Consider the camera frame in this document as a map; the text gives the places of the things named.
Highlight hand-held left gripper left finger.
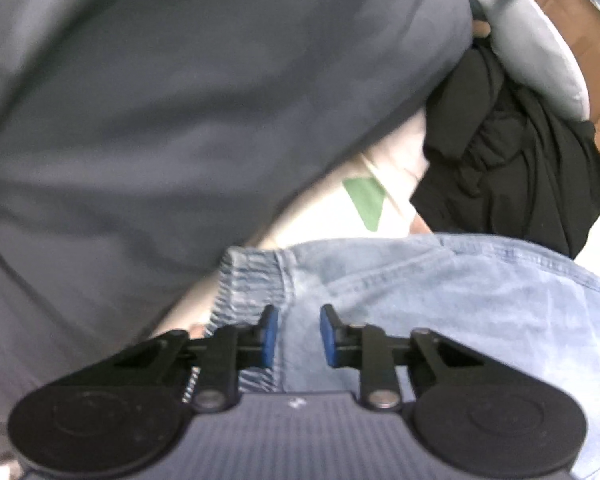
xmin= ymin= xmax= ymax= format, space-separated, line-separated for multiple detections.
xmin=112 ymin=304 xmax=281 ymax=411

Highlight black garment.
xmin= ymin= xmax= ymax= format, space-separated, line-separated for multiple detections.
xmin=410 ymin=42 xmax=600 ymax=261

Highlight light blue denim pants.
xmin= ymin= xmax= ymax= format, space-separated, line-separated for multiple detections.
xmin=200 ymin=232 xmax=600 ymax=480

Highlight cream bear-print bedsheet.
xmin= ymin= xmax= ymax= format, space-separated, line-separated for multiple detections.
xmin=145 ymin=110 xmax=600 ymax=341

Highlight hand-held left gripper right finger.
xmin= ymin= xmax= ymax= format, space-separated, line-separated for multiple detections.
xmin=320 ymin=304 xmax=486 ymax=411

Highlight dark grey duvet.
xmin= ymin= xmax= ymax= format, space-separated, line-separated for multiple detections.
xmin=0 ymin=0 xmax=476 ymax=466

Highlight grey neck pillow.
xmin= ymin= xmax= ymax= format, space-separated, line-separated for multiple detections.
xmin=462 ymin=0 xmax=591 ymax=123

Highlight flattened brown cardboard box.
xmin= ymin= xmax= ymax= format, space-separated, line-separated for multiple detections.
xmin=517 ymin=0 xmax=600 ymax=171

